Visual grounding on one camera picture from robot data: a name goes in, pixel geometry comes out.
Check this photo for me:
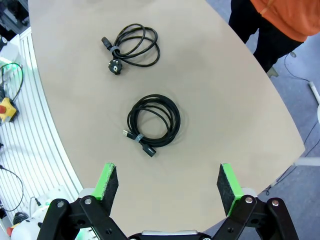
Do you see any white floor power strip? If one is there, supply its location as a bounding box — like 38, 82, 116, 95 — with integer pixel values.
308, 81, 320, 105

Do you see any dark equipment rack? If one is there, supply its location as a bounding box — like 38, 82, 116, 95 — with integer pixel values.
0, 0, 30, 38

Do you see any black braided USB cable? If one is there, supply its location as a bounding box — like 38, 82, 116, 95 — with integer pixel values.
122, 93, 181, 158

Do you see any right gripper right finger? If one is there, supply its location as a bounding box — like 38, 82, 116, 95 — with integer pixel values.
209, 163, 299, 240

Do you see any black power cable round plug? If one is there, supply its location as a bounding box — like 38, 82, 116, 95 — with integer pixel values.
101, 23, 161, 76

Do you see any person in orange hoodie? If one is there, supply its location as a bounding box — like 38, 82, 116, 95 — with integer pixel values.
228, 0, 320, 74

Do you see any dark green plastic stool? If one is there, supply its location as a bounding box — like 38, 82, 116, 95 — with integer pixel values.
266, 66, 280, 79

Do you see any yellow emergency stop box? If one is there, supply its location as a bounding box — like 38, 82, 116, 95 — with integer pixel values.
0, 97, 20, 123

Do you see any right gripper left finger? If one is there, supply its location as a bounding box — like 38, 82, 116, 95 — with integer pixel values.
36, 162, 130, 240

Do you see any white slatted robot base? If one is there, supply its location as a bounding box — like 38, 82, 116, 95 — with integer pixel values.
0, 26, 86, 226

